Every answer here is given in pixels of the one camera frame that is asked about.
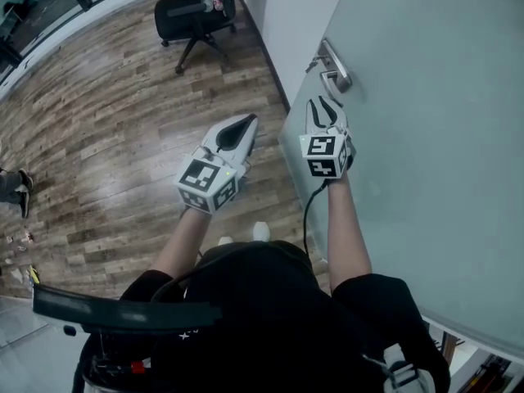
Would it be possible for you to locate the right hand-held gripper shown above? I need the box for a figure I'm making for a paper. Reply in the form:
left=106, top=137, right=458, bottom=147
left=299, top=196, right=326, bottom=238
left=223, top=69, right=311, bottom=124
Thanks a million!
left=299, top=94, right=357, bottom=178

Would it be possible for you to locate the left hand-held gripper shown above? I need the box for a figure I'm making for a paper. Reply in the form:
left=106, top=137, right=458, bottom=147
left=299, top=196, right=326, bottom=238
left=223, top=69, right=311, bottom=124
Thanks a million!
left=174, top=114, right=260, bottom=215

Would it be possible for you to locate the silver metal door handle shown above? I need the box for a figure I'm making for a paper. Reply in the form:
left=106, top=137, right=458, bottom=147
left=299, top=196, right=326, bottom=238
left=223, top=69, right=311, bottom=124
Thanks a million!
left=305, top=38, right=353, bottom=97

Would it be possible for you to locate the frosted glass door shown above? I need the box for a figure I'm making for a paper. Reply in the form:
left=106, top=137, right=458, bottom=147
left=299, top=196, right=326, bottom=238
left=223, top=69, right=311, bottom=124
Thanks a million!
left=278, top=0, right=524, bottom=359

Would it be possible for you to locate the person's left forearm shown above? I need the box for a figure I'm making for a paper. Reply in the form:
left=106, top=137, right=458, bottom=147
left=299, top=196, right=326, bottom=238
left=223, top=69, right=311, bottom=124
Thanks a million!
left=149, top=206, right=212, bottom=282

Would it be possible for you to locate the person's right forearm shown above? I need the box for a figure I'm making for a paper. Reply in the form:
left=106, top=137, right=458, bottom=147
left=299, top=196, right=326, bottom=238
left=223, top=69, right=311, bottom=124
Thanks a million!
left=325, top=174, right=373, bottom=294

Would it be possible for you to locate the person's right white shoe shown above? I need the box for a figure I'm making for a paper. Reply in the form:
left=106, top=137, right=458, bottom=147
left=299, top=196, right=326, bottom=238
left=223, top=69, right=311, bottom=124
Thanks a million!
left=252, top=220, right=271, bottom=242

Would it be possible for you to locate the black office chair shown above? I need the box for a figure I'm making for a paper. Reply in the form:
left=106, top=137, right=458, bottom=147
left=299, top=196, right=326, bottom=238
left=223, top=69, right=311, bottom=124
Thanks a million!
left=154, top=0, right=249, bottom=75

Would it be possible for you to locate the person's black shirt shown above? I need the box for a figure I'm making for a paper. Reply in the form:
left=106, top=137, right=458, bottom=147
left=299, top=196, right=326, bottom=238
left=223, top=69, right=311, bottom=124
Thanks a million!
left=73, top=239, right=451, bottom=393

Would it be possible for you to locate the black curved band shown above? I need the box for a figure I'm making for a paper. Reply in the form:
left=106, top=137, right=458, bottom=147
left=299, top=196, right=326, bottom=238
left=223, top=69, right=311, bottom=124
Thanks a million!
left=31, top=283, right=224, bottom=337

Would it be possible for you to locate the small floor litter pile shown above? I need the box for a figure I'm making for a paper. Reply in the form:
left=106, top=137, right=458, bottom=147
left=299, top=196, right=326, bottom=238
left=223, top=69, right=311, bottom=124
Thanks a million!
left=3, top=226, right=36, bottom=261

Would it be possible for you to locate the black chest-mounted device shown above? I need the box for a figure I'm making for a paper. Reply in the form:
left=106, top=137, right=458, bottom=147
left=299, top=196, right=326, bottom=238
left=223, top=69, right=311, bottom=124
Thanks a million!
left=81, top=352, right=156, bottom=393

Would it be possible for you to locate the white shoulder strap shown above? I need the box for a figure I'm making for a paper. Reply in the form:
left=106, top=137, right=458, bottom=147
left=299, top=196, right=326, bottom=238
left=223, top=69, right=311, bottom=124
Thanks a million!
left=362, top=341, right=431, bottom=393

